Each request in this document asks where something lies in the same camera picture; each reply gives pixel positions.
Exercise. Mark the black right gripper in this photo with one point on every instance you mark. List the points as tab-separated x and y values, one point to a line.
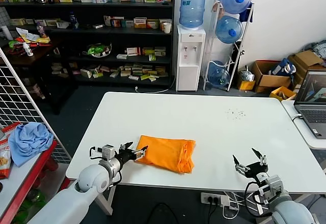
257	169

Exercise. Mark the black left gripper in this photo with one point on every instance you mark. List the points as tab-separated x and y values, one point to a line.
124	155

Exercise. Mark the orange t-shirt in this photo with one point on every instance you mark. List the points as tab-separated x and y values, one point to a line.
165	152

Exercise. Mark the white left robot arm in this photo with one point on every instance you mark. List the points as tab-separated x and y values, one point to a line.
84	183

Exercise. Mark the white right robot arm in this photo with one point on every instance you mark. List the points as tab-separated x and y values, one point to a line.
293	211

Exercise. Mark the pile of patterned clothes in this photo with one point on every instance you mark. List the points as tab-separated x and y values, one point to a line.
318	48

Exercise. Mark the white plug adapter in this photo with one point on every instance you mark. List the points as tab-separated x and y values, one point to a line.
225	200

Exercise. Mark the white power strip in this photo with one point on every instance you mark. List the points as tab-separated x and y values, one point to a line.
211	198

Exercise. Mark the small white side table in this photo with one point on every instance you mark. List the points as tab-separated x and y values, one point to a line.
309	142

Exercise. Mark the yellow plastic bin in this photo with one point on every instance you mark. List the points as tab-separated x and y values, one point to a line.
277	93

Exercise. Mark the small yellow box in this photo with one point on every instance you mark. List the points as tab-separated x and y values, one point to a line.
246	85

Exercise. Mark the grey open laptop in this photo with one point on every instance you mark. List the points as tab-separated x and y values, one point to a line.
312	112

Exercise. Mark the open brown cardboard box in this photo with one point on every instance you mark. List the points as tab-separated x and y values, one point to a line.
272	80

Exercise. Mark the silver foil bag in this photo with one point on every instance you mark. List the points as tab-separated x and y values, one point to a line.
246	75

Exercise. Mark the red and white medicine box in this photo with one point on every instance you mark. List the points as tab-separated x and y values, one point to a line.
133	51

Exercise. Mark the blue bag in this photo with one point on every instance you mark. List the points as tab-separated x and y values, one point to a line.
281	67

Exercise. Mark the white water dispenser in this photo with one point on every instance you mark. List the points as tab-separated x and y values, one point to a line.
188	66

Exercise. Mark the light blue crumpled cloth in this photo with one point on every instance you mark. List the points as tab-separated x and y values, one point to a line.
30	140

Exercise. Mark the bowl of green packets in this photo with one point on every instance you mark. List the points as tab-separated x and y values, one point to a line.
98	50

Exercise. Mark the green plastic bottle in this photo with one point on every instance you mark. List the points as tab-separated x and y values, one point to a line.
37	198

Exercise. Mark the red and white cart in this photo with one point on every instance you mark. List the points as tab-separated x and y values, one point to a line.
28	180

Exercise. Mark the black shelf unit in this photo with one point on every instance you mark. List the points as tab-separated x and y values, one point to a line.
114	37

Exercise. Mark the closed brown cardboard box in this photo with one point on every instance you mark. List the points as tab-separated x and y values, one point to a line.
305	58

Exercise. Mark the white paper cup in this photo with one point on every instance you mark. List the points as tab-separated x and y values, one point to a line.
167	28

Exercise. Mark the orange and white medicine box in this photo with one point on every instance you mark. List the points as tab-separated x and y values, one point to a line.
140	23

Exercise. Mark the red snack bag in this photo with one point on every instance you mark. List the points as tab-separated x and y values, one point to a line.
3	160

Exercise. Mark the white metal jug rack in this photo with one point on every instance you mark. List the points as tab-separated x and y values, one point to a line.
248	30

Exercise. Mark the dark wooden table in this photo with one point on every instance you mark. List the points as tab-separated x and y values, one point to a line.
38	56

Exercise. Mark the dark blue bottle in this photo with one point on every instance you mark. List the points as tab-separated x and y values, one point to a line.
74	21

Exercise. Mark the small white bottle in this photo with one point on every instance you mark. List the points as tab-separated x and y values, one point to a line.
28	51

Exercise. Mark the purple drink bottle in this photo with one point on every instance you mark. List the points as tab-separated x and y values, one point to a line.
41	30

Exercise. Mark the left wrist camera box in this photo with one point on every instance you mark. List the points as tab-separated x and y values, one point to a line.
107	152

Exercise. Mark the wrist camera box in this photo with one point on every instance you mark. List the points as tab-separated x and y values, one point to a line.
271	187
107	152

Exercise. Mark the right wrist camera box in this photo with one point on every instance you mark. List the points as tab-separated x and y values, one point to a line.
271	187

